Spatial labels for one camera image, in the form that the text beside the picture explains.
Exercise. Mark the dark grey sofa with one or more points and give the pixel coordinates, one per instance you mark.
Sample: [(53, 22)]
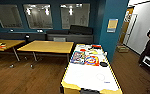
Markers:
[(72, 35), (17, 36)]

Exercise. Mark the red black game piece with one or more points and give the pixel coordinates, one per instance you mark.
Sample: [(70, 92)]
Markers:
[(96, 46)]

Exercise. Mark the yellow wooden table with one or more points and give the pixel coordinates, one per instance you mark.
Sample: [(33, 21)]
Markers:
[(6, 44), (47, 46)]

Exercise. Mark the interior glass window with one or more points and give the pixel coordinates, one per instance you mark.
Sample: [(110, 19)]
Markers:
[(7, 16), (38, 16), (75, 16)]

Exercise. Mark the yellow white-topped game table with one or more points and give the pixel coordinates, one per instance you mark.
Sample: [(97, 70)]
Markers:
[(91, 75)]

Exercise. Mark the black bowl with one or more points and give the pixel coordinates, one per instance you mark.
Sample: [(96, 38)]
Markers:
[(103, 64)]

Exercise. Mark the cardboard box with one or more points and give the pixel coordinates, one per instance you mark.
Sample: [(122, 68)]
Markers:
[(122, 49)]

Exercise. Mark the glass framed door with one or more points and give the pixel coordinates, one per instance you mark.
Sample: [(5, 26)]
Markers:
[(128, 28)]

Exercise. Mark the pale yellow wall sign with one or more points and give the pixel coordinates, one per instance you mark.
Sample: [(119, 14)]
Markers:
[(112, 25)]

